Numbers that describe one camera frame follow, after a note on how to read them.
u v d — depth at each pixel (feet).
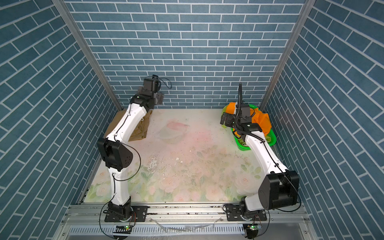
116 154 1.69
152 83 2.18
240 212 2.41
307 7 2.33
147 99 2.09
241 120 2.05
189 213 2.47
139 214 2.41
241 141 3.15
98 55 2.99
